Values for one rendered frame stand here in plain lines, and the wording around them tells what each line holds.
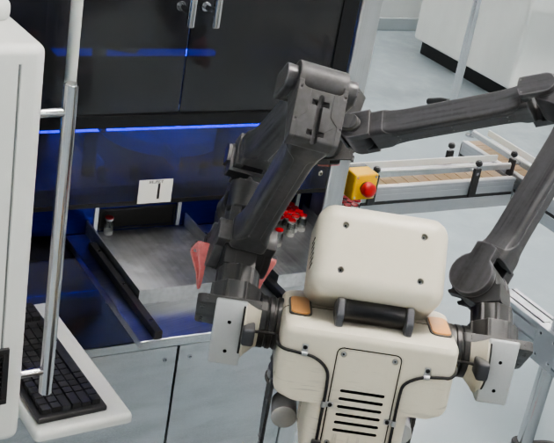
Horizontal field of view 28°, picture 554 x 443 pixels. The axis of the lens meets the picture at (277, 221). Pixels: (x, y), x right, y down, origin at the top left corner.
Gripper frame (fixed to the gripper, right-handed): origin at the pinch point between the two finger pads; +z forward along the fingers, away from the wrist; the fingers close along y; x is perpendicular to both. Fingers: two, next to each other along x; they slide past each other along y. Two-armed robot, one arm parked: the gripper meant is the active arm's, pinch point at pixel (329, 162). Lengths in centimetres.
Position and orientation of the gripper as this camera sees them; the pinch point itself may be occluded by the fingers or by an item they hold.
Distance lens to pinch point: 238.0
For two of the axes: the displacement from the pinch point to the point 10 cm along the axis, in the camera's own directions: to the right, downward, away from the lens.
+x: -0.2, 9.4, -3.4
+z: 0.5, 3.4, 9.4
